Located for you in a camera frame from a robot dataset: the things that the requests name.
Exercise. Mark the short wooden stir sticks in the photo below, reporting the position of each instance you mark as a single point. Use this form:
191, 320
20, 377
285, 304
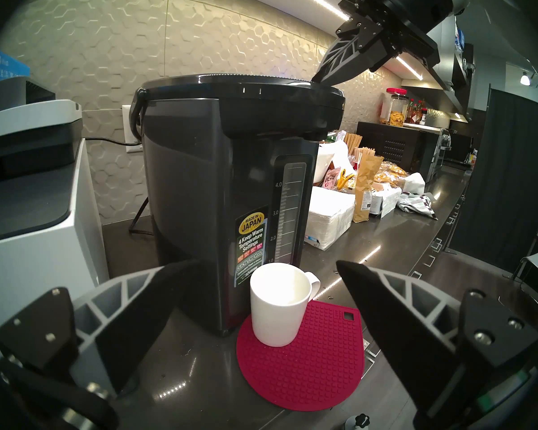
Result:
365, 152

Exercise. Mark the dark upper cabinet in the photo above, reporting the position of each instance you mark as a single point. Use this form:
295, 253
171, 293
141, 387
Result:
448, 75

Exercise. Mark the brown paper coffee bag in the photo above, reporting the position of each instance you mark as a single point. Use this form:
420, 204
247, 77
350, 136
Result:
365, 187

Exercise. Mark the black star knob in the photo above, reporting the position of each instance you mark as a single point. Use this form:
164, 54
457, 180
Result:
357, 421

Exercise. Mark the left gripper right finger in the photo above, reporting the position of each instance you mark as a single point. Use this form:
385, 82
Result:
408, 335

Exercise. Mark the small sauce bottle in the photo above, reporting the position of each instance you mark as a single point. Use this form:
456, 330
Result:
413, 111
423, 115

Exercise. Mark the white napkin stack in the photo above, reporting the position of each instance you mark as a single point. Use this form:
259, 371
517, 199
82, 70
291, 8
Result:
327, 218

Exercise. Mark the white ceramic mug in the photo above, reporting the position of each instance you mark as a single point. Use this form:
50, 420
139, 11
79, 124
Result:
278, 317

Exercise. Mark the clear bag yellow crackers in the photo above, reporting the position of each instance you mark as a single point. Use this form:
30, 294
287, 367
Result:
392, 171

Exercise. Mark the red snack packet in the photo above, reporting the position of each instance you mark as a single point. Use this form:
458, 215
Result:
331, 179

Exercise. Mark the red silicone mat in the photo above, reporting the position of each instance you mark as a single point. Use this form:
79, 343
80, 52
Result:
314, 371

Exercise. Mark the checked kitchen cloth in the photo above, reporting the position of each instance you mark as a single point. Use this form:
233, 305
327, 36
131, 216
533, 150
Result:
417, 203

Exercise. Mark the black hot water dispenser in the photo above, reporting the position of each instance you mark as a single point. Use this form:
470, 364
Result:
197, 187

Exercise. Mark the under-cabinet light strip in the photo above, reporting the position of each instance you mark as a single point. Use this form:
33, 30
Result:
403, 64

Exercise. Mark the black curtain partition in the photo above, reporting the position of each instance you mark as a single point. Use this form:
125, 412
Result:
506, 174

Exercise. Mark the white grey office printer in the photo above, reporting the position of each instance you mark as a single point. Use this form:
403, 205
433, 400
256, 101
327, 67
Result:
27, 254

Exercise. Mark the crumpled white paper bag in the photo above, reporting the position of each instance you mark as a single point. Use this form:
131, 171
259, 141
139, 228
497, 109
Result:
414, 182

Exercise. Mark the white wall outlet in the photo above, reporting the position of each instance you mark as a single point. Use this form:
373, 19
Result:
126, 129

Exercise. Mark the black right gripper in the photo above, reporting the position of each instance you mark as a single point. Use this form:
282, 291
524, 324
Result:
408, 8

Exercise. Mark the flat white paper pouch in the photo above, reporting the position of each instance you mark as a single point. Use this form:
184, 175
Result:
385, 200

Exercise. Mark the upright white paper bag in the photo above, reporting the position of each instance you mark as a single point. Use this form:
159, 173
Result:
343, 156

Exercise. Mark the black microwave oven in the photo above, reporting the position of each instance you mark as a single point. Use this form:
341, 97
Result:
399, 147

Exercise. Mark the dark cabinet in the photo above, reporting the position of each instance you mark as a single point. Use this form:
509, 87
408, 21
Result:
448, 75
441, 236

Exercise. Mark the dark lower cabinet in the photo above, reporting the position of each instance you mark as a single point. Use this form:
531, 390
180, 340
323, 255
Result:
441, 236

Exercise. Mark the tall wooden stir sticks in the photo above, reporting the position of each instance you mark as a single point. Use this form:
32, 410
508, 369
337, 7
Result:
353, 140

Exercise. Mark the yellow plastic clip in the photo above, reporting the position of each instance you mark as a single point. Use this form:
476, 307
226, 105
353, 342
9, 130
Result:
346, 180

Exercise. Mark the glass jar red lid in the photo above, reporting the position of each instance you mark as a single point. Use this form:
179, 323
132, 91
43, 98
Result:
394, 111

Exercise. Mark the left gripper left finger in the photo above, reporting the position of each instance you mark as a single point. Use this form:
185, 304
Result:
116, 326

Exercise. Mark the ceiling spot lamp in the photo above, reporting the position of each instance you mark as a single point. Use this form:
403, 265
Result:
525, 79

